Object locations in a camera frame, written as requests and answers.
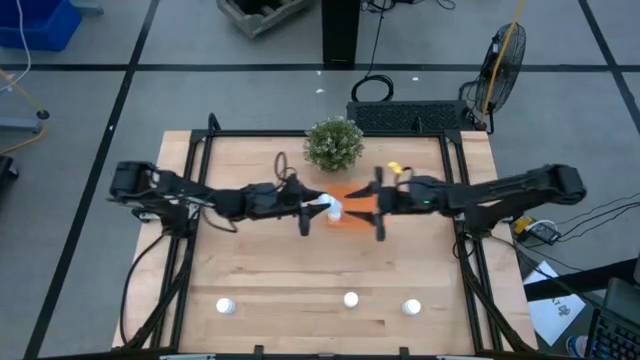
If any grey wooden crate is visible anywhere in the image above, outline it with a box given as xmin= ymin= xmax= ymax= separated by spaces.
xmin=215 ymin=0 xmax=317 ymax=40

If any yellow hanging cord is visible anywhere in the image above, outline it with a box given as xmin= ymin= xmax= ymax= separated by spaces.
xmin=478 ymin=0 xmax=528 ymax=126

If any dark desk keyboard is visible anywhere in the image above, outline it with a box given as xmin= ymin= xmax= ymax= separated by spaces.
xmin=583 ymin=308 xmax=640 ymax=360

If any yellow floor cable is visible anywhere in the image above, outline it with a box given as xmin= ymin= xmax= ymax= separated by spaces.
xmin=0 ymin=68 xmax=50 ymax=157

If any white paper sheet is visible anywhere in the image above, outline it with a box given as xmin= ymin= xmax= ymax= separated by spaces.
xmin=521 ymin=259 xmax=587 ymax=347

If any white floor cable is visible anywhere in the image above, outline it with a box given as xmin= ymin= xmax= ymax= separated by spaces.
xmin=0 ymin=0 xmax=33 ymax=94

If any black power adapter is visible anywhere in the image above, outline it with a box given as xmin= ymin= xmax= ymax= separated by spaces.
xmin=528 ymin=221 xmax=563 ymax=247

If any orange plastic basket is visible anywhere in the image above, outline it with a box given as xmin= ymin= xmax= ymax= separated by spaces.
xmin=325 ymin=184 xmax=379 ymax=231

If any black rectangular column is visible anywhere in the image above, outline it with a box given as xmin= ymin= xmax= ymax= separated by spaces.
xmin=321 ymin=0 xmax=362 ymax=69

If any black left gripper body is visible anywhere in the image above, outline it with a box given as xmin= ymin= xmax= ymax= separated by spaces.
xmin=243 ymin=173 xmax=313 ymax=238

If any looped gripper cable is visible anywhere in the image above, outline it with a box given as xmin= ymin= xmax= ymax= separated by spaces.
xmin=273 ymin=150 xmax=297 ymax=182

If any black arm base cable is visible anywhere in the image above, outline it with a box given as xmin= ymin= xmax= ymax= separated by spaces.
xmin=118 ymin=231 xmax=167 ymax=347

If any black aluminium table frame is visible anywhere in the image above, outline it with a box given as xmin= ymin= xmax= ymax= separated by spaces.
xmin=118 ymin=112 xmax=540 ymax=360

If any black floor fan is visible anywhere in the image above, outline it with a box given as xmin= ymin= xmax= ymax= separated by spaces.
xmin=458 ymin=21 xmax=528 ymax=134

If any potted white-flowered green plant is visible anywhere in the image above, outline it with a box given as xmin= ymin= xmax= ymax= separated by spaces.
xmin=302 ymin=115 xmax=366 ymax=174

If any black perforated computer case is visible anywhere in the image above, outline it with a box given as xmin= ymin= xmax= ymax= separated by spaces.
xmin=346 ymin=99 xmax=475 ymax=133

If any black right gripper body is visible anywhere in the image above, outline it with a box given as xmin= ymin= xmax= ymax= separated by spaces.
xmin=373 ymin=166 xmax=452 ymax=243

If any black coiled cable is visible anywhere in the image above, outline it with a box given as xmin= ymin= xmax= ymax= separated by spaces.
xmin=349 ymin=0 xmax=396 ymax=104

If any large blue plastic bin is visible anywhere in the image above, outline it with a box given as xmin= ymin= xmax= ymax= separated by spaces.
xmin=0 ymin=0 xmax=84 ymax=52

